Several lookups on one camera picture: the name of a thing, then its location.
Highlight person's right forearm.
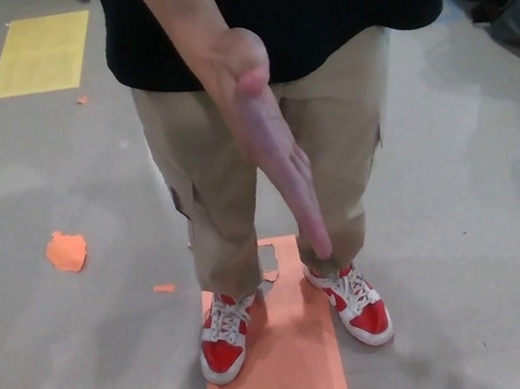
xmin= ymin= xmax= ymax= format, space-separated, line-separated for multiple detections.
xmin=143 ymin=0 xmax=235 ymax=75

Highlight red white left sneaker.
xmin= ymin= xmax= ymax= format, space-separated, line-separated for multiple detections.
xmin=302 ymin=254 xmax=396 ymax=356

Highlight khaki cargo pants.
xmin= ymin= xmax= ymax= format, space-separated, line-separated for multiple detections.
xmin=126 ymin=23 xmax=423 ymax=304

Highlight large torn orange paper piece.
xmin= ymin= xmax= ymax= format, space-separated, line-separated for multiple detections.
xmin=42 ymin=225 xmax=93 ymax=277

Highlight red white right sneaker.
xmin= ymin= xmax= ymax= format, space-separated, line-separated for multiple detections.
xmin=190 ymin=285 xmax=270 ymax=389

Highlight red white sneaker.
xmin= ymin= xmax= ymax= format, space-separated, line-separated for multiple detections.
xmin=302 ymin=254 xmax=396 ymax=356
xmin=190 ymin=285 xmax=270 ymax=389

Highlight orange rectangular floor sheet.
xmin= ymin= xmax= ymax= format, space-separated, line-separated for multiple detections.
xmin=182 ymin=228 xmax=350 ymax=389

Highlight person's right hand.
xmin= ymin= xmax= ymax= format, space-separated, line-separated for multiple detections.
xmin=189 ymin=16 xmax=336 ymax=272

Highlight yellow rectangular floor sheet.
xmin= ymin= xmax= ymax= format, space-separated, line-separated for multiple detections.
xmin=0 ymin=8 xmax=102 ymax=101

